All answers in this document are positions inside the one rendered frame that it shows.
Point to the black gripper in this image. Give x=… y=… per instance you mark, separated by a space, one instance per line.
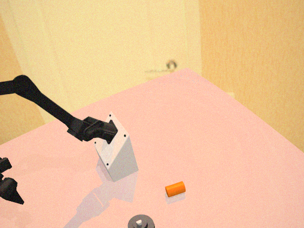
x=8 y=190

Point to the orange knob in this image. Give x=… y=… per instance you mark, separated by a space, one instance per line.
x=175 y=189

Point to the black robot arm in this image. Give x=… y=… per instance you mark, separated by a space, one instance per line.
x=85 y=129

